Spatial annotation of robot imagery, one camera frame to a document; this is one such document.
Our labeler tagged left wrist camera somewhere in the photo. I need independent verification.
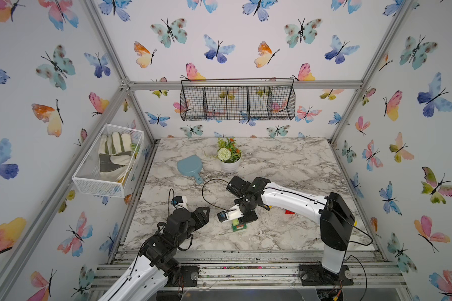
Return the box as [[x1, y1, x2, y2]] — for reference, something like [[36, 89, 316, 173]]
[[171, 196, 188, 210]]

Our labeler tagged green lego base brick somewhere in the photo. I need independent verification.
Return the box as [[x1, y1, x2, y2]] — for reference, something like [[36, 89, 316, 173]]
[[232, 223, 247, 232]]

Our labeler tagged white plant pot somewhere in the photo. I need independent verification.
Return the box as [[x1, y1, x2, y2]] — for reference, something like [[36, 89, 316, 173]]
[[220, 159, 241, 173]]

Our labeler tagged artificial green plant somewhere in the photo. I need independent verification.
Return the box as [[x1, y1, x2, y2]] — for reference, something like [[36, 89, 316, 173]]
[[217, 137, 242, 164]]

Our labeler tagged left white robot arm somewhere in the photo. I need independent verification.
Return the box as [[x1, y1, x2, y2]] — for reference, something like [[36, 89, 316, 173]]
[[100, 207, 210, 300]]

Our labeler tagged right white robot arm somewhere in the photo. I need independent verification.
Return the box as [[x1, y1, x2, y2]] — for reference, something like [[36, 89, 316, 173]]
[[217, 176, 355, 274]]

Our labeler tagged grey white work glove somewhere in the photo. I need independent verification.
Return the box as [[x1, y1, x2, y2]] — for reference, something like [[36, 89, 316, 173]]
[[98, 132, 134, 182]]

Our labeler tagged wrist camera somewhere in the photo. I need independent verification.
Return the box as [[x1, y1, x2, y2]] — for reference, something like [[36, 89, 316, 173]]
[[171, 196, 188, 210], [217, 209, 244, 223]]

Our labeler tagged black wire wall basket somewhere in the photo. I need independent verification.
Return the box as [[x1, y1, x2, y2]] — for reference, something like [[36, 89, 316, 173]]
[[180, 79, 296, 121]]

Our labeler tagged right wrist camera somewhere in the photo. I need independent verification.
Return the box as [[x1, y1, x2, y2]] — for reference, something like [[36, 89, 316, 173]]
[[217, 209, 244, 223]]

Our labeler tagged white wire basket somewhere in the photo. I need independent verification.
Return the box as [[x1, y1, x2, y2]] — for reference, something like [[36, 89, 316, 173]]
[[72, 124, 144, 198]]

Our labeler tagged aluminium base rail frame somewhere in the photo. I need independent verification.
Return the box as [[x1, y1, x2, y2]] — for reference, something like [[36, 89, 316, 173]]
[[90, 248, 408, 292]]

